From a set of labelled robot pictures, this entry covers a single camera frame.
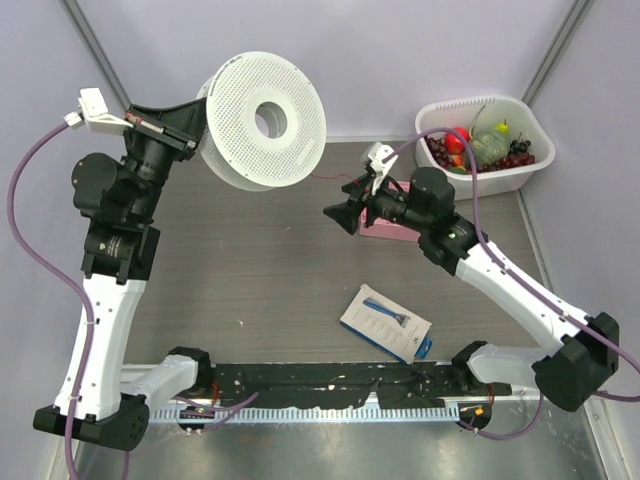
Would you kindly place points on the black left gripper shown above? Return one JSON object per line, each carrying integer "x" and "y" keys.
{"x": 177, "y": 128}

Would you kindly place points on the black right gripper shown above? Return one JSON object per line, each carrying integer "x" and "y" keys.
{"x": 346, "y": 214}

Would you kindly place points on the white perforated cable spool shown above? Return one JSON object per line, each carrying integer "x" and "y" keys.
{"x": 266, "y": 125}

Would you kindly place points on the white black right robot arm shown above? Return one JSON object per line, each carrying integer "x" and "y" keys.
{"x": 575, "y": 353}

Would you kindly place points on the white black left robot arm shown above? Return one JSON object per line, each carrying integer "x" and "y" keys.
{"x": 119, "y": 199}

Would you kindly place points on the pink open box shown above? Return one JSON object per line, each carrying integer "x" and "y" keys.
{"x": 384, "y": 229}

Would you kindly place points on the red grape bunch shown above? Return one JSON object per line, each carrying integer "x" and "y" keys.
{"x": 460, "y": 164}

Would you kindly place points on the razor blister package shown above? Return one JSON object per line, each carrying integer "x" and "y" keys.
{"x": 388, "y": 326}

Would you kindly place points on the red apple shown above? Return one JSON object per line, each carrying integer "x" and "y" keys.
{"x": 453, "y": 143}

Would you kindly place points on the green melon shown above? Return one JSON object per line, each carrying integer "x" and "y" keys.
{"x": 489, "y": 146}

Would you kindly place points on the white plastic basket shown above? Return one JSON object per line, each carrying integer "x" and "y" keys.
{"x": 478, "y": 114}

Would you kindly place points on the yellow green pear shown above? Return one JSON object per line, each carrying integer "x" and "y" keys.
{"x": 502, "y": 127}

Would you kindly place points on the dark purple grape bunch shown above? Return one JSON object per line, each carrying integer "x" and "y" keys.
{"x": 520, "y": 145}

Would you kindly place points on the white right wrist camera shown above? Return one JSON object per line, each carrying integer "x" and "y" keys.
{"x": 379, "y": 159}

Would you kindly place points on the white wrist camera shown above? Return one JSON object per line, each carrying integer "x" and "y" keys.
{"x": 379, "y": 159}
{"x": 93, "y": 112}

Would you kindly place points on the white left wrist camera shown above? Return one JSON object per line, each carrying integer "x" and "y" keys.
{"x": 93, "y": 112}

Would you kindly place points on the white slotted cable duct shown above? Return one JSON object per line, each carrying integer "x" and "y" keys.
{"x": 370, "y": 413}

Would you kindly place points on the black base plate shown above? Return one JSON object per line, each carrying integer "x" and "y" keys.
{"x": 341, "y": 385}

